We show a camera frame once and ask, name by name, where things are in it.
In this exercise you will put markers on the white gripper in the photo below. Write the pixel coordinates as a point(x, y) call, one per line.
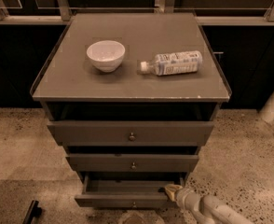
point(184, 196)

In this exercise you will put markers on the grey bottom drawer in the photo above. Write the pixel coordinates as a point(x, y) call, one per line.
point(127, 194)

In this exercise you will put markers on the grey drawer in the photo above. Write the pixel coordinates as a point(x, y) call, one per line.
point(132, 162)
point(127, 194)
point(130, 133)

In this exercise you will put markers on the grey middle drawer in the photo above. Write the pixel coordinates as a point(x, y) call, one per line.
point(132, 162)

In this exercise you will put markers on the grey drawer cabinet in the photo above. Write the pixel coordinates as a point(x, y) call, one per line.
point(69, 87)

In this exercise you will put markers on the grey top drawer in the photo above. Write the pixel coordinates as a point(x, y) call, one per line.
point(130, 133)

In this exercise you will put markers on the clear plastic water bottle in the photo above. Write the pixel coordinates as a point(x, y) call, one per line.
point(176, 63)

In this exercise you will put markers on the black object on floor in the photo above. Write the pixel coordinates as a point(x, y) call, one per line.
point(34, 210)

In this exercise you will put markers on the white ceramic bowl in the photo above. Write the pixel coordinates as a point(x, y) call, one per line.
point(106, 55)

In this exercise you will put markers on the metal railing frame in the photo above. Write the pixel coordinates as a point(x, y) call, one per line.
point(208, 12)

